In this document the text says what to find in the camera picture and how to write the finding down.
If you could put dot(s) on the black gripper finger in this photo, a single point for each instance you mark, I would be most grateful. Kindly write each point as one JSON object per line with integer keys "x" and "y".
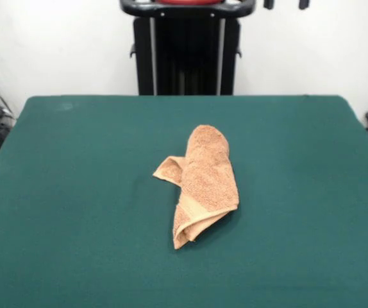
{"x": 268, "y": 4}
{"x": 302, "y": 4}

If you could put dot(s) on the tan terry towel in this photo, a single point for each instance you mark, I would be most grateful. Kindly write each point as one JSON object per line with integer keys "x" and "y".
{"x": 203, "y": 173}

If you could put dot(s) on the dark green table cloth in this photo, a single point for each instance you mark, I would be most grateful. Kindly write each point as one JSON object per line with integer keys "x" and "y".
{"x": 75, "y": 192}

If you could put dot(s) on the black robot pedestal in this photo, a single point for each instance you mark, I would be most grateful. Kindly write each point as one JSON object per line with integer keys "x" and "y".
{"x": 187, "y": 48}

